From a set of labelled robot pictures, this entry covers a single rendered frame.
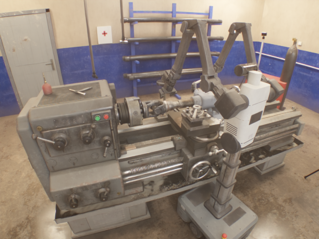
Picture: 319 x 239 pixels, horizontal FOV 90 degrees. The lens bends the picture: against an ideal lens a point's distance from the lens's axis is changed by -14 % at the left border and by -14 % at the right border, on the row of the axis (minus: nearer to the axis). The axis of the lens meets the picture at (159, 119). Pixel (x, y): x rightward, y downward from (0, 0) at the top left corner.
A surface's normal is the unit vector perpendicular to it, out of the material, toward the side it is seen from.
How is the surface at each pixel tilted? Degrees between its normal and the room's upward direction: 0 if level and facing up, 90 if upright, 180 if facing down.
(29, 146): 90
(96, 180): 32
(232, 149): 90
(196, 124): 0
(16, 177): 0
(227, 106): 90
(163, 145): 36
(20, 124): 46
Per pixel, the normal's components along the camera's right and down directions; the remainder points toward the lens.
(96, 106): 0.24, -0.29
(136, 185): 0.00, -0.87
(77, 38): 0.34, 0.46
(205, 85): -0.86, 0.25
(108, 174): 0.18, -0.50
